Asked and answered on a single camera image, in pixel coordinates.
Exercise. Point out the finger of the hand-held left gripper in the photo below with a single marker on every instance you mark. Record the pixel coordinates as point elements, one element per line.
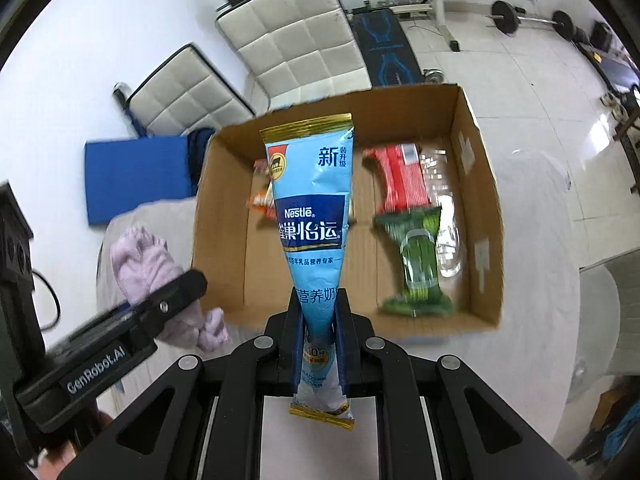
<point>175,297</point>

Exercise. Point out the grey plastic chair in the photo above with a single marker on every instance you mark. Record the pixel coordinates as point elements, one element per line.
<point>625,320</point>

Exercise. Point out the dark navy cloth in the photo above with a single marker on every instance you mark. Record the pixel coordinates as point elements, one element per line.
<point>200,155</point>

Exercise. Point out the blue cloth bag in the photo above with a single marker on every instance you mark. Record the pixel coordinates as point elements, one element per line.
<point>622,435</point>

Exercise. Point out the brown wooden chair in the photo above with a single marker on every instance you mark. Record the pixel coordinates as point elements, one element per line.
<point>631,135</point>

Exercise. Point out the small white quilted chair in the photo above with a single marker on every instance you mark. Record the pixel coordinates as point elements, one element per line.
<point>185,92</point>

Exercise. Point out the blue black umbrella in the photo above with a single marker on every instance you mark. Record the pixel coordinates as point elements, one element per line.
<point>131,107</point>

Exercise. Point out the green snack packet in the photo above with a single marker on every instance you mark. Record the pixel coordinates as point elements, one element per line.
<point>417,265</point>

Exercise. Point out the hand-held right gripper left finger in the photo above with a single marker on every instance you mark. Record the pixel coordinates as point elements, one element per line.
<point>235,375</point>

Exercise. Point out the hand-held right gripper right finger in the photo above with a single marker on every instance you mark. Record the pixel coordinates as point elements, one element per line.
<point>400,375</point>

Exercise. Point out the black treadmill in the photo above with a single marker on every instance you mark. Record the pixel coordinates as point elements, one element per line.
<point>617,67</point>

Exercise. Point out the small floor barbell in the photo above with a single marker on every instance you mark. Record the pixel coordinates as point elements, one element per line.
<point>505,15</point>

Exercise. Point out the black speaker box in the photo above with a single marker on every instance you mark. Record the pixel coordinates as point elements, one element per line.
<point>602,37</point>

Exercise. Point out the long light blue packet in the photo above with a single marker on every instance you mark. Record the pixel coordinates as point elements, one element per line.
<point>312,220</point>

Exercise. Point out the chrome dumbbell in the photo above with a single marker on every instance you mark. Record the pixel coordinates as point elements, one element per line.
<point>432,75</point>

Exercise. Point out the black blue weight bench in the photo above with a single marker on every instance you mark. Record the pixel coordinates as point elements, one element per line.
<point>387,47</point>

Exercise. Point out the blue foam mat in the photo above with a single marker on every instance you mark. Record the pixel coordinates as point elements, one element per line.
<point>135,180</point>

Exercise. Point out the large white quilted chair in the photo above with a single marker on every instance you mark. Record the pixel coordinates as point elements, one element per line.
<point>295,45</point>

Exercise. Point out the red snack packet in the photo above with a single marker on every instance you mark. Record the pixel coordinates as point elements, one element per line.
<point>402,180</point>

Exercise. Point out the purple cloth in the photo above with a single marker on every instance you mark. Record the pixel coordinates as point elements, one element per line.
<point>142,265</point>

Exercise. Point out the person's left hand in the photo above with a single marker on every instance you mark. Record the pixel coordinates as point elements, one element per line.
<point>75,445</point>

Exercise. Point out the clear plastic wrap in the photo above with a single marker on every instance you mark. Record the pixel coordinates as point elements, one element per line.
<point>445,220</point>

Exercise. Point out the cardboard box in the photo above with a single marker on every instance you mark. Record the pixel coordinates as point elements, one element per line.
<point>310,265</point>

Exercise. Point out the panda print snack packet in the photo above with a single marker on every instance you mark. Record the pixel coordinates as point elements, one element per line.
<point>261,195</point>

